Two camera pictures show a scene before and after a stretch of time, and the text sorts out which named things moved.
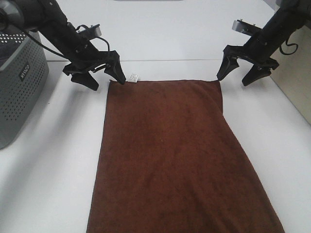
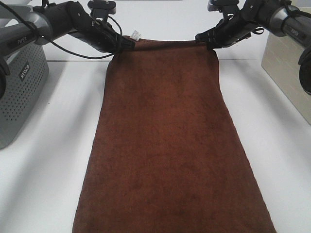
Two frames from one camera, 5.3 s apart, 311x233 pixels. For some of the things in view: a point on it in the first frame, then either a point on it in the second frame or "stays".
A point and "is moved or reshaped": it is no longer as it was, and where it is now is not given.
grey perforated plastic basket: (24, 69) stays
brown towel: (168, 163) is moved or reshaped
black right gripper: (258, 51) -> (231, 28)
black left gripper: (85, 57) -> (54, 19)
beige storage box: (292, 75) stays
